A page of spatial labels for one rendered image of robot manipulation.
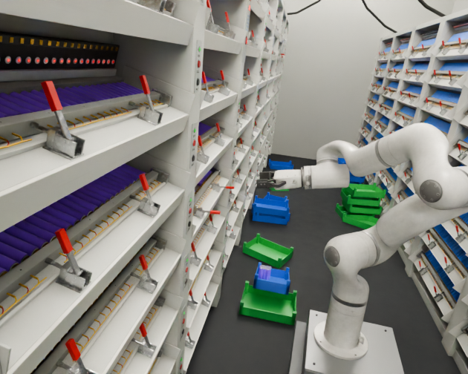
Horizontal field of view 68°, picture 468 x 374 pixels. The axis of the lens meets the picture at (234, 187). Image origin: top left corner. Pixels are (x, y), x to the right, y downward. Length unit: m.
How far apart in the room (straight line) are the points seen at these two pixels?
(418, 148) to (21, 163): 0.87
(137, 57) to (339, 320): 1.03
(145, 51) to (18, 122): 0.48
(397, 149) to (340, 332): 0.65
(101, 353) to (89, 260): 0.20
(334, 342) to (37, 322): 1.04
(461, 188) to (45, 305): 0.83
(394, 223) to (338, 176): 0.29
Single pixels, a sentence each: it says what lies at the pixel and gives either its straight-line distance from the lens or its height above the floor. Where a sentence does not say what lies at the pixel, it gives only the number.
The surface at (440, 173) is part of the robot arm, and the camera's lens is 0.91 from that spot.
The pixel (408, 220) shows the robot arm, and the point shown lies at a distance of 1.04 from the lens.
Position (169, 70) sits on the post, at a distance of 0.89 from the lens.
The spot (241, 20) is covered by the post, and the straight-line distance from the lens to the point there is 1.56.
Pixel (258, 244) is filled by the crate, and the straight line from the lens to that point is 2.64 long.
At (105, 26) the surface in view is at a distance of 0.53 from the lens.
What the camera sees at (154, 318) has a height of 0.57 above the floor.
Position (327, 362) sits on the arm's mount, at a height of 0.38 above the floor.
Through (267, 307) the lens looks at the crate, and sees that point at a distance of 2.06.
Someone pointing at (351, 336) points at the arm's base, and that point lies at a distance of 1.35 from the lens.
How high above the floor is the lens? 1.29
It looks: 20 degrees down
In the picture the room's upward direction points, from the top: 6 degrees clockwise
